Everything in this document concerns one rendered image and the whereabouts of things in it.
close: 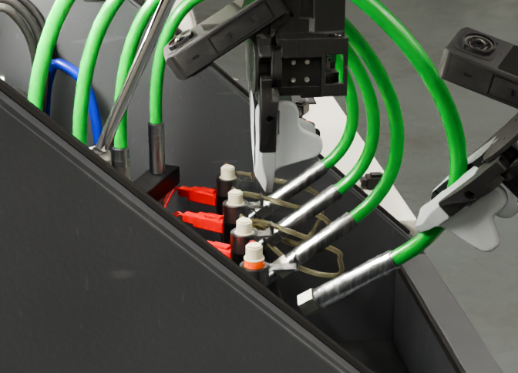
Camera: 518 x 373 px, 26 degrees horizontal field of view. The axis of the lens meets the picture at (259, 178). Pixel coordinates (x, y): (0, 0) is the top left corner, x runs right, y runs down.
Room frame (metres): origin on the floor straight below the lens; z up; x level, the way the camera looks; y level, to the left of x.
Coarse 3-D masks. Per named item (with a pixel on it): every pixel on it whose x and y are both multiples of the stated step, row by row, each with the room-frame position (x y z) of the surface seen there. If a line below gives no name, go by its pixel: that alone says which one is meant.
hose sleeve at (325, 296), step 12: (384, 252) 0.86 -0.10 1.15; (360, 264) 0.86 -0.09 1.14; (372, 264) 0.85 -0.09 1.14; (384, 264) 0.85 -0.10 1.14; (396, 264) 0.85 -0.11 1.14; (348, 276) 0.86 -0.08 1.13; (360, 276) 0.85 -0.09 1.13; (372, 276) 0.85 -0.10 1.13; (384, 276) 0.85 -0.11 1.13; (324, 288) 0.86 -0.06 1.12; (336, 288) 0.86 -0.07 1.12; (348, 288) 0.86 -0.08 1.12; (360, 288) 0.86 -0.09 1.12; (324, 300) 0.86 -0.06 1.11; (336, 300) 0.86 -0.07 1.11
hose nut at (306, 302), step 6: (312, 288) 0.87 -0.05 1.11; (300, 294) 0.87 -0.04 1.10; (306, 294) 0.87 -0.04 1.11; (312, 294) 0.87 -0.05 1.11; (300, 300) 0.87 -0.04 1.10; (306, 300) 0.87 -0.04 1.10; (312, 300) 0.86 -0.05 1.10; (300, 306) 0.87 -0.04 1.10; (306, 306) 0.86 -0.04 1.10; (312, 306) 0.86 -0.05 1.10; (318, 306) 0.86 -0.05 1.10; (306, 312) 0.86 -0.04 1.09; (312, 312) 0.86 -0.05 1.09
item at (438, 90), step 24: (72, 0) 0.92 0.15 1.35; (360, 0) 0.86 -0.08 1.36; (48, 24) 0.93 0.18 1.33; (384, 24) 0.85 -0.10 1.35; (48, 48) 0.93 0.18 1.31; (408, 48) 0.85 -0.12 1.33; (432, 72) 0.84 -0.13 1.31; (432, 96) 0.84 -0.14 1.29; (456, 120) 0.84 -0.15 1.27; (456, 144) 0.84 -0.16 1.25; (456, 168) 0.84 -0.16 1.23; (432, 240) 0.84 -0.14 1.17
